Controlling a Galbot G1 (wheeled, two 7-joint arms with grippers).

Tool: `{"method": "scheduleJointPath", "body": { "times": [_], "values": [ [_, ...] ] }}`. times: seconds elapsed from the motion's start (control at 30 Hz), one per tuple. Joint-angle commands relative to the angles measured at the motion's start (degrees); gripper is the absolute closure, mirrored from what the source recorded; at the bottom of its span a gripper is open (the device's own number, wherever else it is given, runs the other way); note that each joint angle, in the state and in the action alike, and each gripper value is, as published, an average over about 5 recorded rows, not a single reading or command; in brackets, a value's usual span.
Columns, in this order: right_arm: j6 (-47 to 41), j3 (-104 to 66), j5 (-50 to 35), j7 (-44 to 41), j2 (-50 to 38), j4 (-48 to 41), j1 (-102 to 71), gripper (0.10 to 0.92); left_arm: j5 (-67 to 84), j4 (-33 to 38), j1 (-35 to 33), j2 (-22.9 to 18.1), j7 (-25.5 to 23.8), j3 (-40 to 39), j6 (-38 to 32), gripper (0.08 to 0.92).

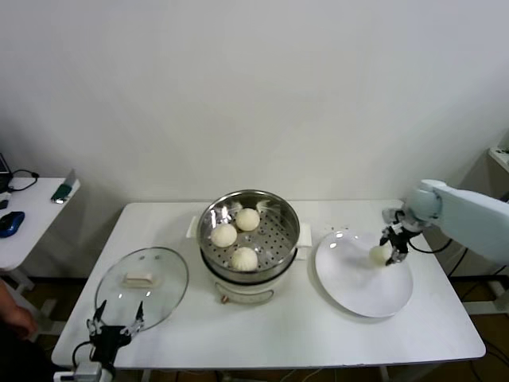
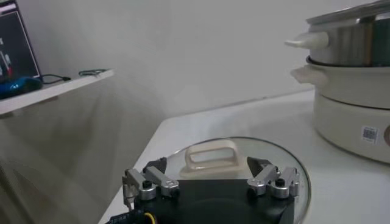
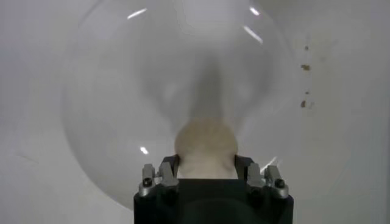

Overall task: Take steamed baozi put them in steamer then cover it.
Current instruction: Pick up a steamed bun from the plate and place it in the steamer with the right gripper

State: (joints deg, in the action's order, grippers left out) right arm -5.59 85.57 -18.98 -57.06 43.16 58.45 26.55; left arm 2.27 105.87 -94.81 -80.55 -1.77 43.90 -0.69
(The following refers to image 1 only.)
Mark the white round plate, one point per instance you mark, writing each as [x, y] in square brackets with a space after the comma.
[358, 286]

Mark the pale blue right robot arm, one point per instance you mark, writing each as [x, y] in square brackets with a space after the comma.
[473, 219]

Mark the bare person hand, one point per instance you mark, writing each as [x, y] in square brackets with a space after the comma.
[20, 318]

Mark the white desk with clutter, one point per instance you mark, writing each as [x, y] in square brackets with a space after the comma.
[499, 158]

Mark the dark laptop edge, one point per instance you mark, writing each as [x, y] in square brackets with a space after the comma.
[3, 163]

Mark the perforated steel steamer basket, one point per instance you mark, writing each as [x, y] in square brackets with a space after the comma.
[278, 246]

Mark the white steamed baozi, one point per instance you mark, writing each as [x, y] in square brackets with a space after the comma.
[378, 255]
[247, 219]
[224, 236]
[244, 258]

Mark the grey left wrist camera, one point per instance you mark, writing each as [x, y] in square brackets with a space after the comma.
[88, 370]

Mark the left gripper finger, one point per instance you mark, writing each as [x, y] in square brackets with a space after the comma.
[94, 324]
[134, 325]

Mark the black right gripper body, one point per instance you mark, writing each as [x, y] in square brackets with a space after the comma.
[401, 238]

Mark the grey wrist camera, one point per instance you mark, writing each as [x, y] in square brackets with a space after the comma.
[393, 215]
[88, 370]

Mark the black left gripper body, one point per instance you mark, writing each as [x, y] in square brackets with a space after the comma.
[109, 342]

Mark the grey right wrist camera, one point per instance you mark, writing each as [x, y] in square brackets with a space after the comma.
[393, 215]

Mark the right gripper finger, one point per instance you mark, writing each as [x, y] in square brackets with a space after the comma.
[397, 255]
[385, 236]

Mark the blue computer mouse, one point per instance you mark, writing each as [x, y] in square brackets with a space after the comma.
[11, 223]

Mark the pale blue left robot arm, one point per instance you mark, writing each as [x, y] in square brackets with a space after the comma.
[107, 374]

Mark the small white desk item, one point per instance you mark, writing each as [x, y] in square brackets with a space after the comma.
[5, 196]

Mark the white electric cooker base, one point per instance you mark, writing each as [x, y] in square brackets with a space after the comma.
[242, 292]

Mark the white desk foot frame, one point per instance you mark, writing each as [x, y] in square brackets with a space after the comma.
[497, 294]

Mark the white side table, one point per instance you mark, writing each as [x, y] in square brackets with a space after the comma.
[36, 223]

